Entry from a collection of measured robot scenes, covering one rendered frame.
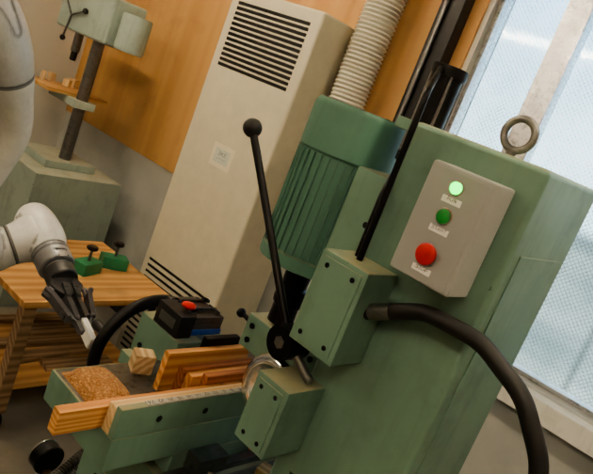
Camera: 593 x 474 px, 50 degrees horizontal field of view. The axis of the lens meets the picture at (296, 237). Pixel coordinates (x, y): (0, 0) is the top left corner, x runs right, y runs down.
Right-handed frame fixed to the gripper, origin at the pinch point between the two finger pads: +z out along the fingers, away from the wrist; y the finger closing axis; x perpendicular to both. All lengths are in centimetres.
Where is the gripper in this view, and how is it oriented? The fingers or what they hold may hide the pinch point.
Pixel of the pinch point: (87, 333)
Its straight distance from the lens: 155.6
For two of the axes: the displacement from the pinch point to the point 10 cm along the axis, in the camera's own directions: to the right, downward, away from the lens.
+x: -5.7, 7.2, 4.1
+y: 6.4, 0.7, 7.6
